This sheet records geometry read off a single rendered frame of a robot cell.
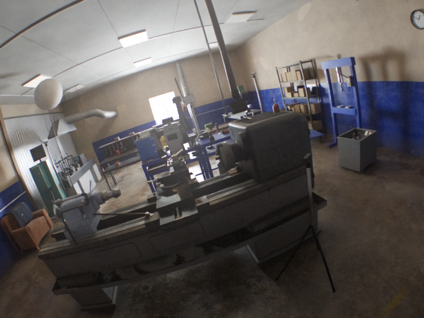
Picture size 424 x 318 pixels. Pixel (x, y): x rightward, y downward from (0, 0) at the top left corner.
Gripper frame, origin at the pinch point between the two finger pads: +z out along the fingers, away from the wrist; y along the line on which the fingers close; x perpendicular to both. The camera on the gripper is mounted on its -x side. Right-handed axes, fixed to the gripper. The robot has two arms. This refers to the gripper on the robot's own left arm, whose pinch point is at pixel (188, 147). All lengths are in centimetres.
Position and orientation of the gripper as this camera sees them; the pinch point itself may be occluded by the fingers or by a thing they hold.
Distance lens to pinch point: 234.6
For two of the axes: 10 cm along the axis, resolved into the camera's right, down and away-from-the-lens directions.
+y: 9.6, -2.7, -0.1
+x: 0.7, 2.1, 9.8
